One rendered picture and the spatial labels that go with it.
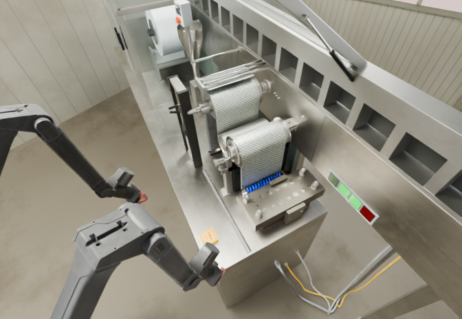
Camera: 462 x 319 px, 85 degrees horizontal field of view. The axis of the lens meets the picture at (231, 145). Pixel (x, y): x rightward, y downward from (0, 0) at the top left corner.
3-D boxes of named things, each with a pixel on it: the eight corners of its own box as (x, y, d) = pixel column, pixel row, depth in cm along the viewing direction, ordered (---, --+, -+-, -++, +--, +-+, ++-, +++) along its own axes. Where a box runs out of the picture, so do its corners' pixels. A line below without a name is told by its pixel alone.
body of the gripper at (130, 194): (129, 181, 118) (117, 179, 111) (142, 193, 113) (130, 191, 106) (122, 193, 117) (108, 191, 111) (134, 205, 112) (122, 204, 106)
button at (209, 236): (199, 236, 122) (199, 234, 120) (212, 229, 124) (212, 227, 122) (205, 248, 118) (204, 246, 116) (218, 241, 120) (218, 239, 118)
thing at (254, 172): (240, 189, 125) (240, 166, 111) (280, 171, 132) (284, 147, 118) (241, 190, 125) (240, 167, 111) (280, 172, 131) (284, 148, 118)
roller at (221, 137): (218, 146, 132) (216, 130, 124) (260, 130, 140) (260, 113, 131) (229, 161, 125) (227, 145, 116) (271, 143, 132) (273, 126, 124)
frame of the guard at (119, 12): (119, 47, 263) (89, -32, 211) (170, 35, 279) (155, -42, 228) (148, 110, 189) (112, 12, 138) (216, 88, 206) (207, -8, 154)
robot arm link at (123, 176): (89, 184, 100) (100, 196, 96) (106, 159, 101) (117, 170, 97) (112, 188, 111) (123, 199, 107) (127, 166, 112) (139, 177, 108)
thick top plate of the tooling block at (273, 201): (238, 204, 125) (238, 198, 120) (302, 172, 136) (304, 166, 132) (255, 232, 115) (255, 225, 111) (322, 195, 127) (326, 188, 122)
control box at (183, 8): (174, 23, 121) (170, 1, 113) (187, 20, 123) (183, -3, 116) (181, 28, 117) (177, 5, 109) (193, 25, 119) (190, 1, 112)
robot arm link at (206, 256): (168, 271, 77) (187, 291, 73) (189, 238, 78) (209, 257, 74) (188, 266, 88) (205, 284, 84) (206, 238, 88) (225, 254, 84)
